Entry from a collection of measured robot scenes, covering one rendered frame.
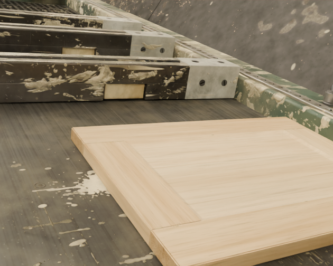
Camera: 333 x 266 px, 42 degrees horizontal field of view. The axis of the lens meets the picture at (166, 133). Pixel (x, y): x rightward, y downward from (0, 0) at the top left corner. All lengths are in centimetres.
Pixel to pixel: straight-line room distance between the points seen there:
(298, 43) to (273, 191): 178
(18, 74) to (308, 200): 48
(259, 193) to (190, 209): 11
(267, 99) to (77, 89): 36
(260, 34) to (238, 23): 22
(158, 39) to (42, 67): 46
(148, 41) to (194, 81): 28
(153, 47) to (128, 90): 34
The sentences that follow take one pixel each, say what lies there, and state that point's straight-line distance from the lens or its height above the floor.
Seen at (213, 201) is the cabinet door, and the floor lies 115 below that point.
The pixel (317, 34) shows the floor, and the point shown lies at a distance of 226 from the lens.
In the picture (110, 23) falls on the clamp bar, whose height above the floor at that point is 100.
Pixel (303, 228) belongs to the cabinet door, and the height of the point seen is 110.
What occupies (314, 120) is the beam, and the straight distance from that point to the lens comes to 79.
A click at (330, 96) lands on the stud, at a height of 88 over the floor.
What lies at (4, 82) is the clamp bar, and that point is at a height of 129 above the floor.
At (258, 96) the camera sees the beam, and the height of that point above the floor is 90.
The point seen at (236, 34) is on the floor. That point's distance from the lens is 260.
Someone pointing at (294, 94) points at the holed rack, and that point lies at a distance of 86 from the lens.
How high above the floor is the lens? 151
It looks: 37 degrees down
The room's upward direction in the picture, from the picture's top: 53 degrees counter-clockwise
